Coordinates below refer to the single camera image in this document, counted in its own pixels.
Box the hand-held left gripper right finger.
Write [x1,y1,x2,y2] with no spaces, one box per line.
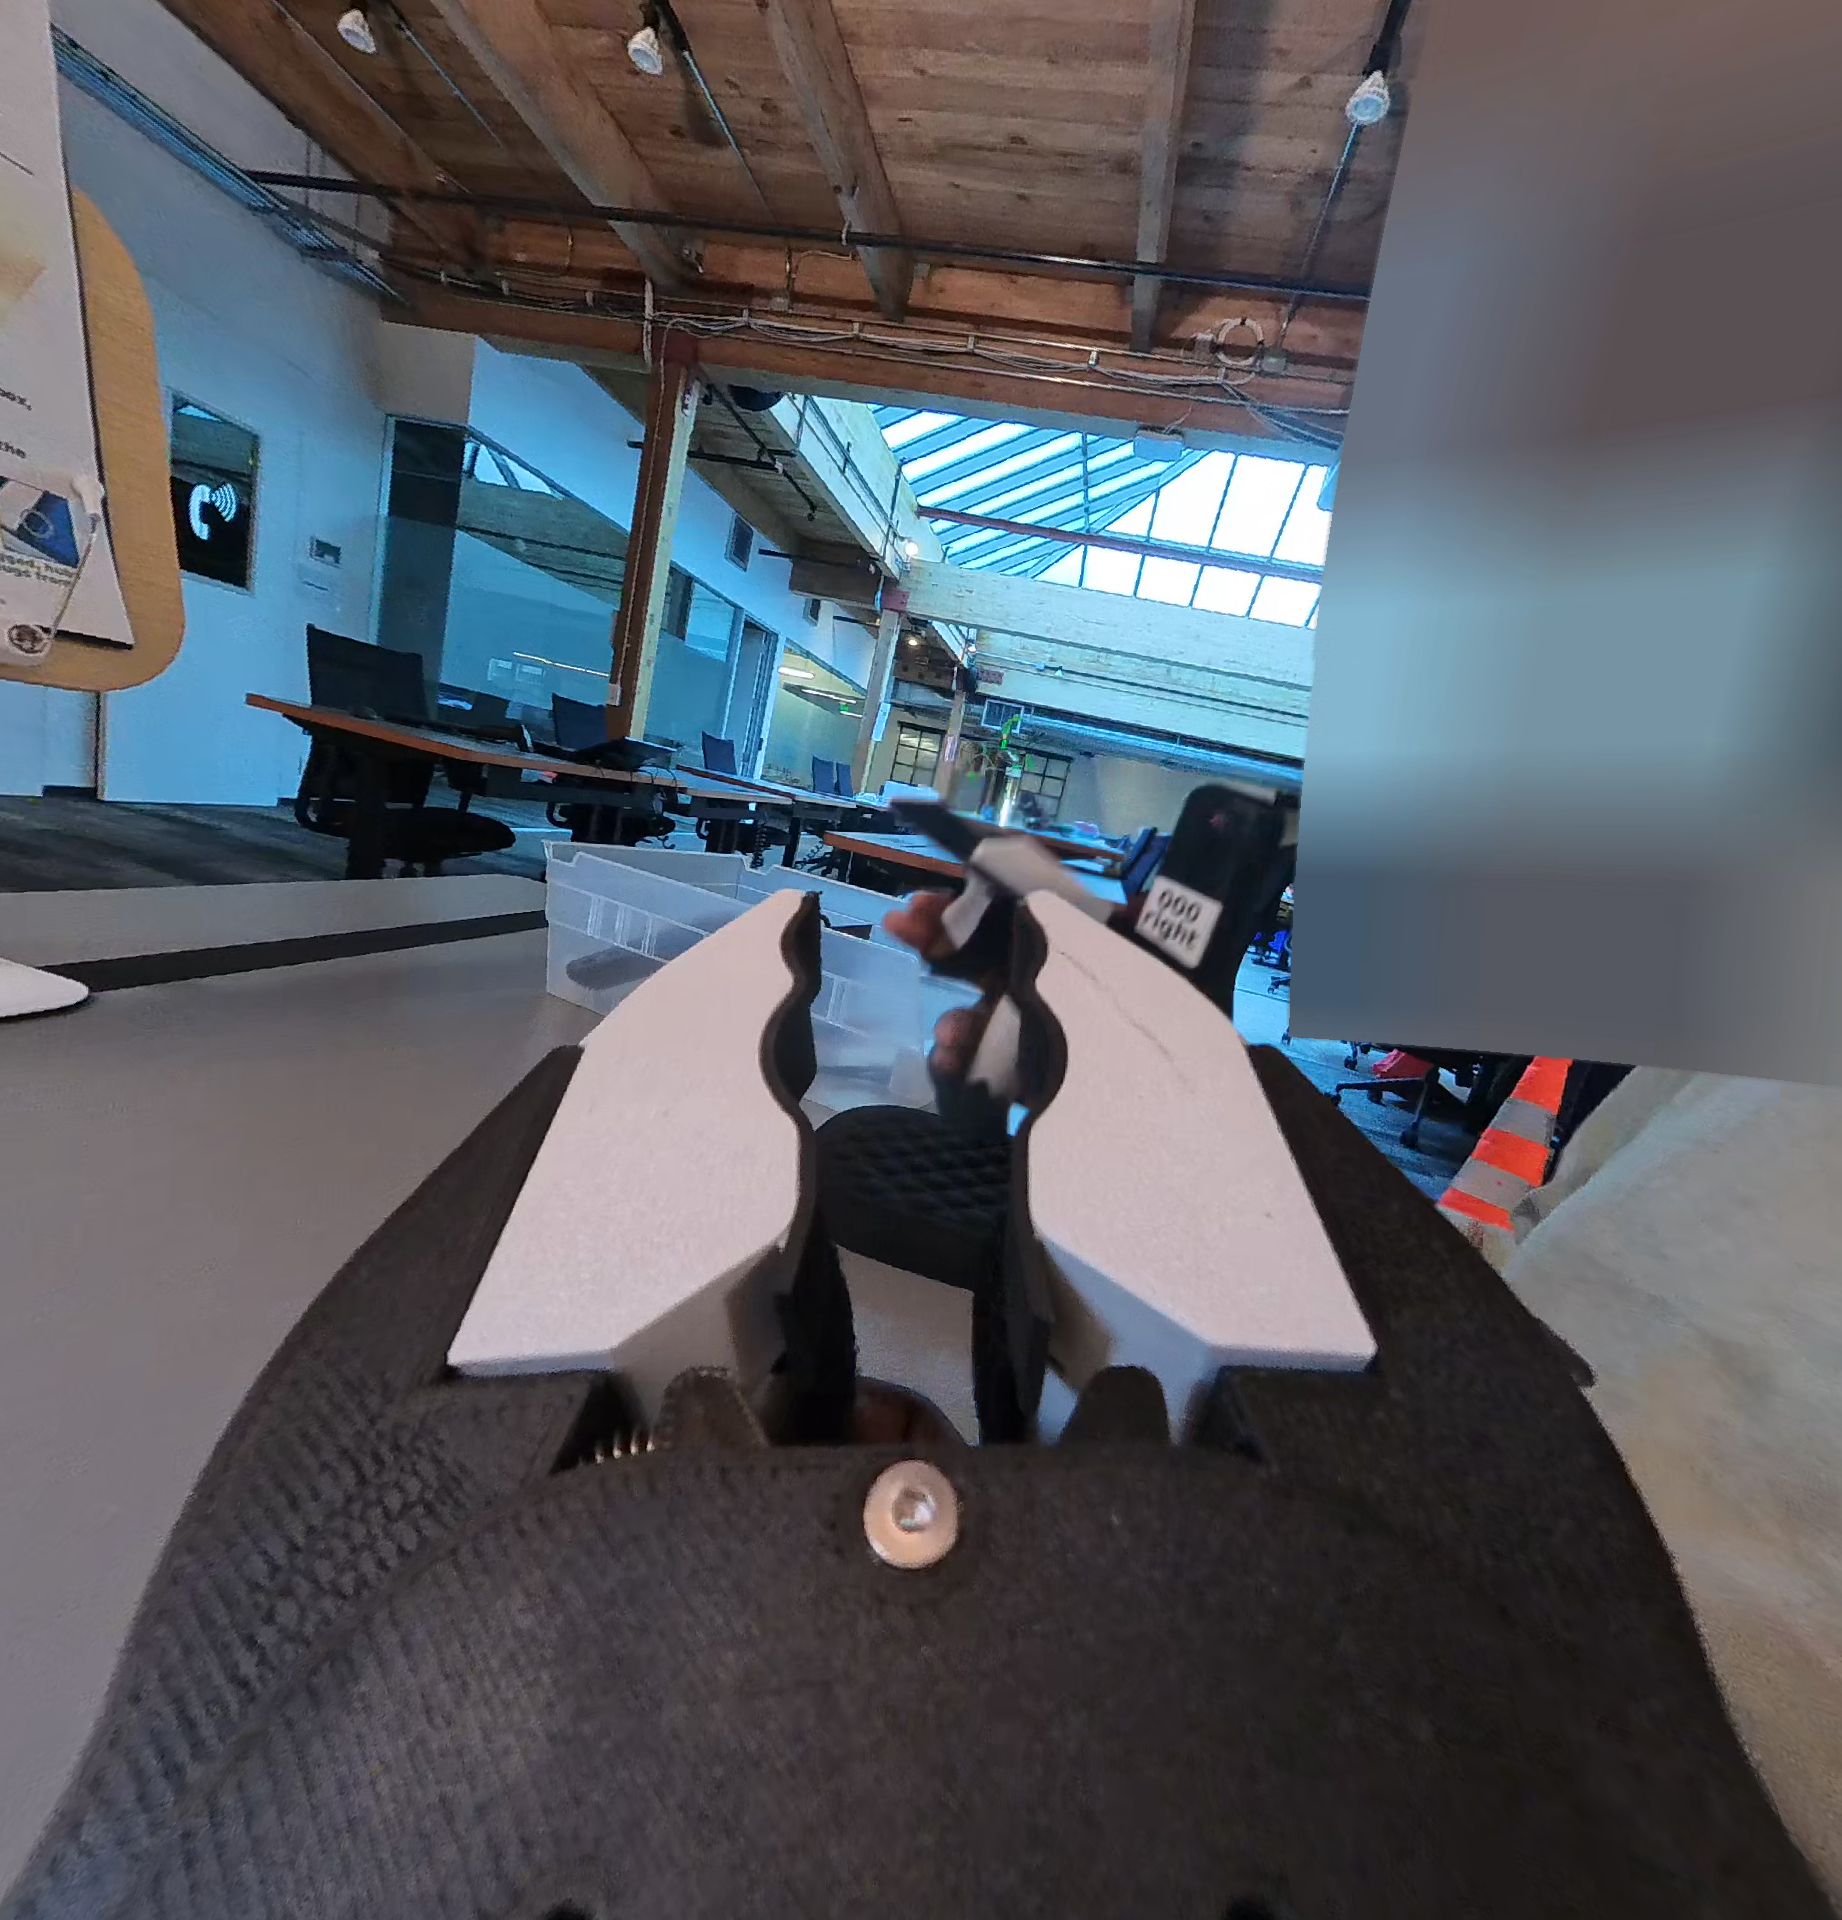
[971,896,1384,1447]

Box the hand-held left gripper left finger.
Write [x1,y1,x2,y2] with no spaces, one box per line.
[443,889,864,1447]

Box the person's right hand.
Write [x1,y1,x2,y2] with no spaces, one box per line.
[881,895,997,1098]

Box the green potted plant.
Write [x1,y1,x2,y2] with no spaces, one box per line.
[971,713,1037,822]

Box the clear plastic bin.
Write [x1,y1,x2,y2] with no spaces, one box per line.
[542,841,752,1012]
[737,863,955,1110]

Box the orange traffic cone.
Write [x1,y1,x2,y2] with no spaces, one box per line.
[1434,1054,1577,1237]

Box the wooden office desk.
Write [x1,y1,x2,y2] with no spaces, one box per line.
[245,691,685,883]

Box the black office chair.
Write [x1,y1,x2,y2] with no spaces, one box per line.
[294,622,518,883]

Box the person's cream sweater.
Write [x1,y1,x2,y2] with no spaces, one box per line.
[1501,1062,1842,1920]

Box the white board stand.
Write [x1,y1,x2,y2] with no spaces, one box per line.
[0,944,94,1030]

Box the wooden instruction board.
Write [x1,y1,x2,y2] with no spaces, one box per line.
[0,0,187,694]

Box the black phone wall sign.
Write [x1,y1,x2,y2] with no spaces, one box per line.
[168,392,263,592]

